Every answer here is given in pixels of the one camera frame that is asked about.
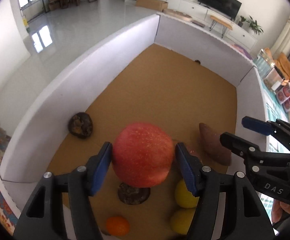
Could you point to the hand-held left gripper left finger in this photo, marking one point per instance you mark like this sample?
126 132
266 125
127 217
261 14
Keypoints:
100 170

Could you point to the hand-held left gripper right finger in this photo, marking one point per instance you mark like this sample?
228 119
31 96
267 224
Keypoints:
187 170

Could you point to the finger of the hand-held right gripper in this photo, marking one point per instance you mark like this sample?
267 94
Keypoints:
237 145
256 126

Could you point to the purple sweet potato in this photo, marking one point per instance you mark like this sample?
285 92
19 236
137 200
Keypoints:
212 142

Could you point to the yellow round fruit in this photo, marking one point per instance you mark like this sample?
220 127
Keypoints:
183 195
181 222

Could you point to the dark wrinkled fruit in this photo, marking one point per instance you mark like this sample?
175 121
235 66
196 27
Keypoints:
81 125
133 194

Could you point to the red apple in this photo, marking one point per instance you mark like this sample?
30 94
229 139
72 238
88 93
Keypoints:
142 155

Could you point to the white foam box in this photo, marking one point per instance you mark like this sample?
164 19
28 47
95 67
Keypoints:
172 92

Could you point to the clear plastic container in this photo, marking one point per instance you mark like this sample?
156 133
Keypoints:
275 78

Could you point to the small orange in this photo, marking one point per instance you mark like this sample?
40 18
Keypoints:
118 225

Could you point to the orange bean bag chair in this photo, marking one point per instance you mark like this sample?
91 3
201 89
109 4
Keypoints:
287 66

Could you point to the purple round mat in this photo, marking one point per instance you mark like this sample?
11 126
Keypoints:
242 51

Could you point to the leafy potted plant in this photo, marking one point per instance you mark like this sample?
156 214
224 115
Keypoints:
254 26

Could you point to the thin dark potted plant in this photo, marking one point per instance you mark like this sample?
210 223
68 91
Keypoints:
241 21

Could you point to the wooden hairpin-leg side table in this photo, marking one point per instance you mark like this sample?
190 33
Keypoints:
221 21

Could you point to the black television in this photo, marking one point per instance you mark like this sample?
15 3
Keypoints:
218 1

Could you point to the white television cabinet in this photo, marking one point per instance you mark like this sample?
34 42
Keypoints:
192 7

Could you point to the round beige floor cushion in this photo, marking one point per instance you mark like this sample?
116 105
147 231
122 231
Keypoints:
177 15

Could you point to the cardboard box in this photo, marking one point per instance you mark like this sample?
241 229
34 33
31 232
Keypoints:
151 3

